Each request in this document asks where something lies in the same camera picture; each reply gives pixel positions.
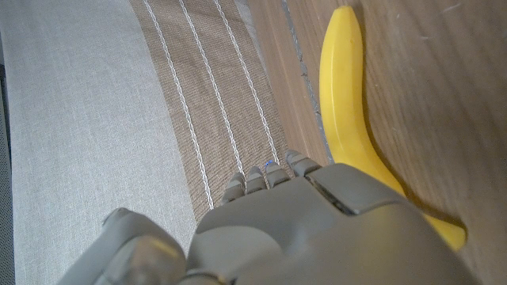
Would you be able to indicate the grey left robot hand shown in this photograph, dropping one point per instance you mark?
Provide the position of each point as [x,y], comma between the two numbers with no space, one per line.
[301,233]

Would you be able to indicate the yellow toy banana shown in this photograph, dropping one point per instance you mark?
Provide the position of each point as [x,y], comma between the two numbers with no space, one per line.
[340,91]

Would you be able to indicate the beige striped fabric backdrop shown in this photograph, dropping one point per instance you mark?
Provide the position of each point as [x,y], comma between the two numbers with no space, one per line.
[99,99]

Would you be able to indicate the grey perforated panel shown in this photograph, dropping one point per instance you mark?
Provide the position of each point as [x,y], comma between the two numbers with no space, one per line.
[4,198]

